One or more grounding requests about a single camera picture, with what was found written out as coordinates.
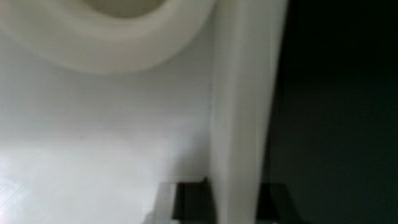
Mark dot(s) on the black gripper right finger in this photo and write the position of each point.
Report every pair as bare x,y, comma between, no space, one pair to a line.
277,206

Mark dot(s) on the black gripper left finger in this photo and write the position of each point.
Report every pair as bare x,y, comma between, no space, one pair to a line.
191,203

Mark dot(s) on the white square tabletop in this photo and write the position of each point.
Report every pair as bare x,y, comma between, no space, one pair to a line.
138,79

